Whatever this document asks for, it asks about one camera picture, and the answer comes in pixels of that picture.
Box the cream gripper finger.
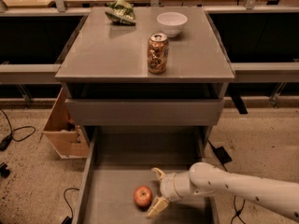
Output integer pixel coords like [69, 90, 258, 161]
[151, 167, 165, 181]
[146, 196, 169, 218]

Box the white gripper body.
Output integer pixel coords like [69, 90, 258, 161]
[160, 172, 196, 202]

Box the red apple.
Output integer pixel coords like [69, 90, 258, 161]
[134, 186, 152, 207]

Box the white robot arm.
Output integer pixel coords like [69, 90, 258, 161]
[147, 162, 299, 222]

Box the open grey middle drawer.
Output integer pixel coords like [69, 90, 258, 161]
[73, 127, 220, 224]

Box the closed grey top drawer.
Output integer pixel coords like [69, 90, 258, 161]
[65, 99, 224, 126]

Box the grey drawer cabinet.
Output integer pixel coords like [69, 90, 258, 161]
[56, 7, 235, 141]

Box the cardboard box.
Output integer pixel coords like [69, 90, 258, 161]
[43, 90, 90, 159]

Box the brown soda can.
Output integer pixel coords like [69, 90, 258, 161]
[147, 33, 169, 74]

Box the white bowl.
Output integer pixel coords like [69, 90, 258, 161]
[157, 12, 188, 37]

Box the green chip bag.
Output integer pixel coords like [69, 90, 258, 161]
[106, 0, 136, 26]

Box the black power adapter with cable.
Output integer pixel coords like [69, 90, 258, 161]
[208, 142, 247, 224]

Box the black cable near drawer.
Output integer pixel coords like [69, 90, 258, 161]
[61, 188, 80, 224]

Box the black cable left floor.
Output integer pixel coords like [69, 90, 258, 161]
[0, 108, 36, 151]

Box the grey metal rail right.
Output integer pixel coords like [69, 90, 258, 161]
[231, 63, 299, 83]

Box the grey metal rail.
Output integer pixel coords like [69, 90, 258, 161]
[0, 64, 60, 85]
[231, 63, 299, 83]

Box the grey metal rail left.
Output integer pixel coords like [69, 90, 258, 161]
[0, 64, 60, 85]

